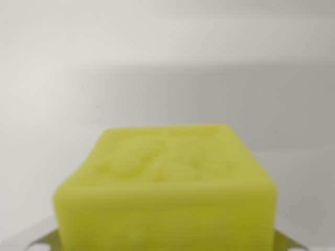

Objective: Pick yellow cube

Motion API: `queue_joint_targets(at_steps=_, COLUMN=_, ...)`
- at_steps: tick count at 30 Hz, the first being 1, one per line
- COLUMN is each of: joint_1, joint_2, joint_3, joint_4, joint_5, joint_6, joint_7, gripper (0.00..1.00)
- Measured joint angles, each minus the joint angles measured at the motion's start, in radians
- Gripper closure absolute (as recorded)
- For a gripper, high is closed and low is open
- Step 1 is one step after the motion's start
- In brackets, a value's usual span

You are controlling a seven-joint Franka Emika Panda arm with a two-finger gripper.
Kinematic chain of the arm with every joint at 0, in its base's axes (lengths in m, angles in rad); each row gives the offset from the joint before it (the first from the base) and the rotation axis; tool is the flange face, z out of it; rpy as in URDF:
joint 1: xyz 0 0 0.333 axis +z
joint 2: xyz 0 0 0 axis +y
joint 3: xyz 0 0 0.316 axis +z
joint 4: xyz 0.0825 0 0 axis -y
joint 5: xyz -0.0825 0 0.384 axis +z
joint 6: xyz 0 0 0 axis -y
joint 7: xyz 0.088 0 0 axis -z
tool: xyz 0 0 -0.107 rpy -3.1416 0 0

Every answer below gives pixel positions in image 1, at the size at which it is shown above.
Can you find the black-padded silver gripper right finger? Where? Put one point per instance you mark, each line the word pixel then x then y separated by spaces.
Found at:
pixel 285 243

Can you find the black-padded silver gripper left finger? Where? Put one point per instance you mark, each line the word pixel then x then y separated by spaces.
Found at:
pixel 48 241

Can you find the yellow embossed cube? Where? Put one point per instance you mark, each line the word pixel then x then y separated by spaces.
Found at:
pixel 167 204

